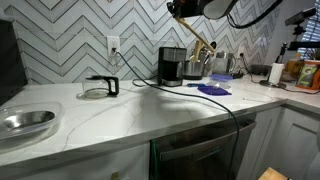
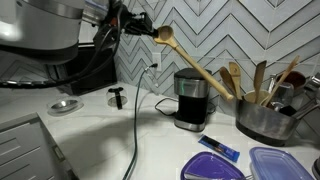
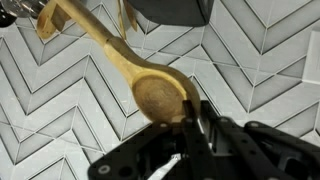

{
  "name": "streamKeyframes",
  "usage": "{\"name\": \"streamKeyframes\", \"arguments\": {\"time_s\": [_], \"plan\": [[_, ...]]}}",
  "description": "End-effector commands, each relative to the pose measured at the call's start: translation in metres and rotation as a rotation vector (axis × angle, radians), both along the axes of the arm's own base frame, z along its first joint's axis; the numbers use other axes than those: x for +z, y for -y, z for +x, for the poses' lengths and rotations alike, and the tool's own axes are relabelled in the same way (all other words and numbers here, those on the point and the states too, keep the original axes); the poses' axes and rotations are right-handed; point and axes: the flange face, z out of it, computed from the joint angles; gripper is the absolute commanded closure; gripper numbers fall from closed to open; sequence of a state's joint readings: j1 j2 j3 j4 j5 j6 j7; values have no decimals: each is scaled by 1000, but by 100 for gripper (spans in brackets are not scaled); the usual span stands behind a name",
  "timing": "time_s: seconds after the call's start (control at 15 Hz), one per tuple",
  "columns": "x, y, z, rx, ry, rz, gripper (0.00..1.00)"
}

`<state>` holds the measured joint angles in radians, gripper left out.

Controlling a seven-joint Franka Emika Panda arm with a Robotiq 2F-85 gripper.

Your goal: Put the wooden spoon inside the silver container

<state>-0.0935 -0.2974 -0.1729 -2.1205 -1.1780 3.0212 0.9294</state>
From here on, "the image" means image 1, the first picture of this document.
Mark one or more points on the black silver coffee maker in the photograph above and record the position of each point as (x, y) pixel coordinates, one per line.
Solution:
(170, 66)

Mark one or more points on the black microwave oven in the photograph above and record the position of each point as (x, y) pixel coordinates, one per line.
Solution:
(11, 63)

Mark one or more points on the small metal bowl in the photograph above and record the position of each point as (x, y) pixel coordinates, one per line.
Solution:
(26, 119)

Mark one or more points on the purple plastic lid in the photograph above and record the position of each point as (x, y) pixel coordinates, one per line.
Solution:
(213, 90)

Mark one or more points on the silver utensil container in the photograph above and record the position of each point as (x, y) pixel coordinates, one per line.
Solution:
(193, 70)

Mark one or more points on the orange green drink tub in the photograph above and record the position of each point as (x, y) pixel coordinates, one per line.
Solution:
(308, 75)

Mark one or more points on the black countertop appliance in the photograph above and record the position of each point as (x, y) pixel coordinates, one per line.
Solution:
(260, 69)

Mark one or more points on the orange juice bottle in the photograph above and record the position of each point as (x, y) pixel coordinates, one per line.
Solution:
(293, 66)

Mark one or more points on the blue snack packet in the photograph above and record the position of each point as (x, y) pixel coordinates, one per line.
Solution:
(194, 85)

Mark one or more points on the glass kettle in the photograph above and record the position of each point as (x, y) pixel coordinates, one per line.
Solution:
(224, 63)

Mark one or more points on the white wall outlet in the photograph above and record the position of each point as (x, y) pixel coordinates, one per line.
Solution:
(113, 45)
(241, 51)

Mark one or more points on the stainless dishwasher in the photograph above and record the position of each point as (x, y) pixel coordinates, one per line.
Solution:
(200, 150)

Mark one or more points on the clear container blue lid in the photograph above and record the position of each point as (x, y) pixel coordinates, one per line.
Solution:
(220, 79)

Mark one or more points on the clear glass dish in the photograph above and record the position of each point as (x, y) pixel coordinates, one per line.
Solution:
(56, 115)

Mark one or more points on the glass coffee carafe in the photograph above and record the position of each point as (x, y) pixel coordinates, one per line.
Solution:
(98, 88)

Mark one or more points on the black camera on tripod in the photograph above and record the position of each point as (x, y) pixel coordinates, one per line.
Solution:
(300, 20)

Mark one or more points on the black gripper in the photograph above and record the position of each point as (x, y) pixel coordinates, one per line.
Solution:
(193, 7)

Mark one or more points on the paper towel roll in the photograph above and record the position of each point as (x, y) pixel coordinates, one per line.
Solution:
(276, 73)

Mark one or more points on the slotted wooden spatula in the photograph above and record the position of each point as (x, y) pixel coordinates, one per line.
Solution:
(197, 50)

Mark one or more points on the wooden block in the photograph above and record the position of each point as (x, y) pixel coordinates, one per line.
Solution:
(271, 175)

